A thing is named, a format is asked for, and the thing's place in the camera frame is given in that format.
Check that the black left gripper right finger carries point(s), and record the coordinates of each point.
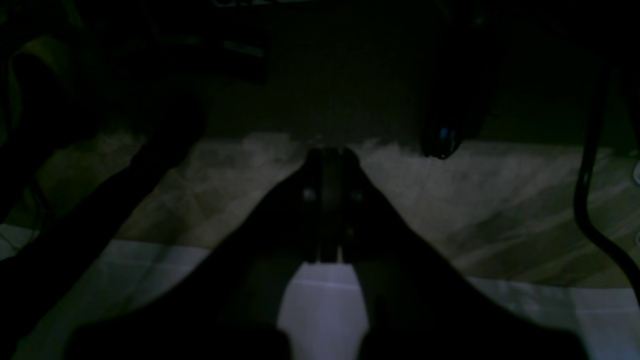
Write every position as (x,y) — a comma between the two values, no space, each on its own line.
(418,305)

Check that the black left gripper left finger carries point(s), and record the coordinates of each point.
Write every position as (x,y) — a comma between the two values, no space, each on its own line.
(227,307)

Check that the green table cloth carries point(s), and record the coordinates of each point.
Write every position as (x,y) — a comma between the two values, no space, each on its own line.
(323,308)

